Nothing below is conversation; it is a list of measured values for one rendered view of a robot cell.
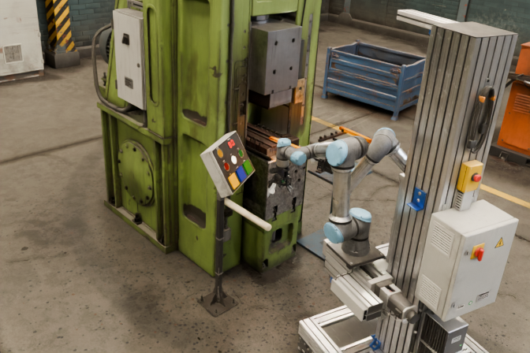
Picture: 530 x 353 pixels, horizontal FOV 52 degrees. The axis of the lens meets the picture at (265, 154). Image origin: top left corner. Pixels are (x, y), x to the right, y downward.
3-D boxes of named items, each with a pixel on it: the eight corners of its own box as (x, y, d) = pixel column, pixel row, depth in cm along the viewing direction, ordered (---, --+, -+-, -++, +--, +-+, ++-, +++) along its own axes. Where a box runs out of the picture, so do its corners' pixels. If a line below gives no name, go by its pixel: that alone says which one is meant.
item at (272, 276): (319, 265, 412) (319, 264, 412) (263, 298, 375) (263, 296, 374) (281, 242, 437) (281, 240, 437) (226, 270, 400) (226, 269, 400)
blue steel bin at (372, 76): (424, 106, 754) (433, 56, 723) (396, 120, 698) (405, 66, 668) (351, 85, 824) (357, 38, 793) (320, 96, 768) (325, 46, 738)
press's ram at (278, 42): (306, 84, 367) (311, 24, 350) (264, 95, 342) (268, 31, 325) (263, 69, 393) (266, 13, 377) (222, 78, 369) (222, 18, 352)
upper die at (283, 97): (291, 102, 362) (292, 88, 358) (269, 108, 349) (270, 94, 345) (248, 85, 389) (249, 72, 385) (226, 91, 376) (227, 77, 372)
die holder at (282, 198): (302, 203, 401) (307, 148, 382) (265, 221, 377) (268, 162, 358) (251, 176, 437) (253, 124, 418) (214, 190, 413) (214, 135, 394)
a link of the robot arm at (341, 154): (359, 240, 278) (364, 139, 260) (337, 250, 270) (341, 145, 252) (342, 232, 288) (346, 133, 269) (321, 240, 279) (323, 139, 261)
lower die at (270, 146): (287, 150, 377) (288, 139, 373) (266, 158, 364) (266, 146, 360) (246, 131, 404) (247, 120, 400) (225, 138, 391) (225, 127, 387)
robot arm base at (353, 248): (375, 253, 289) (378, 237, 284) (352, 259, 282) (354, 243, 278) (358, 238, 300) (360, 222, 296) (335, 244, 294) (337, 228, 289)
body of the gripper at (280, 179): (279, 189, 306) (281, 169, 301) (272, 182, 312) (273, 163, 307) (291, 186, 309) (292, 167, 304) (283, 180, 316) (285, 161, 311)
